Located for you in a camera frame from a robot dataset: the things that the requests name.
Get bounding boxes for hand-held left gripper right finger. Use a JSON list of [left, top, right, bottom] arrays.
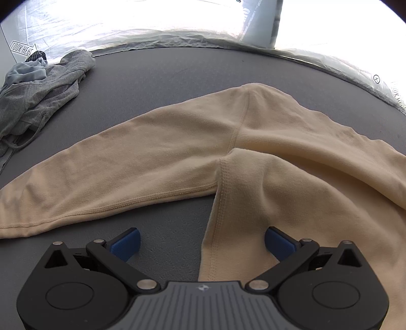
[[246, 226, 364, 291]]

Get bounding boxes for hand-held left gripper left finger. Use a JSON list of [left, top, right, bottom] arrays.
[[44, 227, 161, 291]]

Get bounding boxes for beige long-sleeve garment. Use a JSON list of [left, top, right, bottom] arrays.
[[0, 82, 406, 321]]

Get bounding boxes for grey hoodie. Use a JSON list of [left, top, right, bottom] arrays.
[[0, 51, 96, 173]]

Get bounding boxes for light blue-grey garment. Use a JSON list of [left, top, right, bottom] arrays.
[[6, 60, 49, 84]]

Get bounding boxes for white side board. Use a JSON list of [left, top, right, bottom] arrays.
[[0, 25, 16, 88]]

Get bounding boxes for white printed backdrop sheet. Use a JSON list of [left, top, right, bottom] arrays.
[[0, 0, 406, 115]]

